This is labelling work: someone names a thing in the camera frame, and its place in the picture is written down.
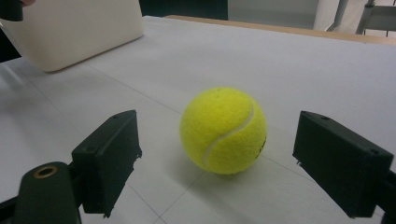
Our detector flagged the wooden table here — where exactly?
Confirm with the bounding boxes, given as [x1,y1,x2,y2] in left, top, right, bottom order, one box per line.
[164,14,396,47]

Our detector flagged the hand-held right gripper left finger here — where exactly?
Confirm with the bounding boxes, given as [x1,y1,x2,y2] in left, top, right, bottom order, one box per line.
[71,109,143,218]

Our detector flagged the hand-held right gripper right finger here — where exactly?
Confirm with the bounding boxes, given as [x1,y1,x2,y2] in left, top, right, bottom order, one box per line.
[292,110,395,218]

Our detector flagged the white plastic bin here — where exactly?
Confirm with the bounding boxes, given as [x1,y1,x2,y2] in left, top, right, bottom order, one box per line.
[0,0,146,74]

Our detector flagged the yellow tennis ball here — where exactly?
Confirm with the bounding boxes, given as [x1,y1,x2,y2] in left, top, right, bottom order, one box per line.
[179,87,268,175]

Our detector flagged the dark curtain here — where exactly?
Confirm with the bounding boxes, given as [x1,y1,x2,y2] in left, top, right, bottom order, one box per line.
[138,0,229,21]

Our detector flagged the white metal desk frame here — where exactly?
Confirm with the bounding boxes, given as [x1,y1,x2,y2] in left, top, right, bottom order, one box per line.
[334,0,396,37]

